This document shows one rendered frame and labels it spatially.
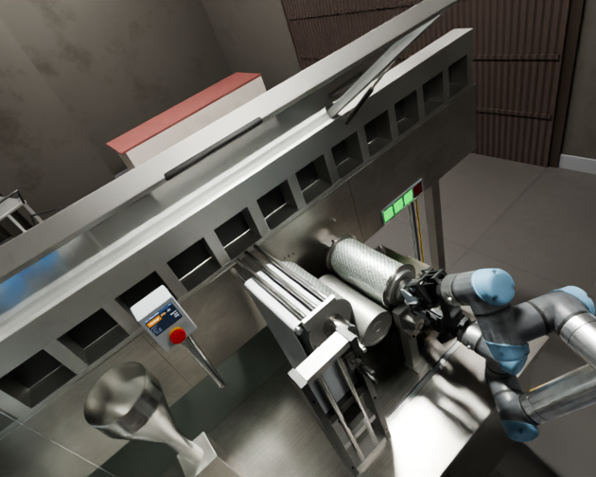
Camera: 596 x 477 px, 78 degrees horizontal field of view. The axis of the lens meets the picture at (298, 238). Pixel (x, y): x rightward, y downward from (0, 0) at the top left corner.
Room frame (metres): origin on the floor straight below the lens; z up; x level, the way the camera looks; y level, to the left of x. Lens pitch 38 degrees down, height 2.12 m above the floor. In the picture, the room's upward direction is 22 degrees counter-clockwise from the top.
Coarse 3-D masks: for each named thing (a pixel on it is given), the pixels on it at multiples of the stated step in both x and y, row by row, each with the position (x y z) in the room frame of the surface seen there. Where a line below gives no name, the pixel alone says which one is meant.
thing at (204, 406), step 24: (264, 336) 0.86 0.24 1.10; (240, 360) 0.82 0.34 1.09; (264, 360) 0.84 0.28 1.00; (288, 360) 0.88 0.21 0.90; (216, 384) 0.77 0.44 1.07; (240, 384) 0.80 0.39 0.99; (192, 408) 0.73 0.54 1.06; (216, 408) 0.75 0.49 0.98; (192, 432) 0.71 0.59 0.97; (120, 456) 0.63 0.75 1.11; (144, 456) 0.65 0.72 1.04; (168, 456) 0.67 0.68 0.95
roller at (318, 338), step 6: (342, 306) 0.64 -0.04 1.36; (348, 306) 0.64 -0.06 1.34; (330, 312) 0.62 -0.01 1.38; (336, 312) 0.63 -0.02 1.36; (342, 312) 0.63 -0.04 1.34; (348, 312) 0.64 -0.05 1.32; (324, 318) 0.61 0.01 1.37; (348, 318) 0.64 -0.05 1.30; (318, 324) 0.60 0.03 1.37; (312, 330) 0.59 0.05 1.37; (318, 330) 0.60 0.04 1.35; (312, 336) 0.59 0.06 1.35; (318, 336) 0.60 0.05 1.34; (324, 336) 0.60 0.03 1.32; (312, 342) 0.59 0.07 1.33; (318, 342) 0.59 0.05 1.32
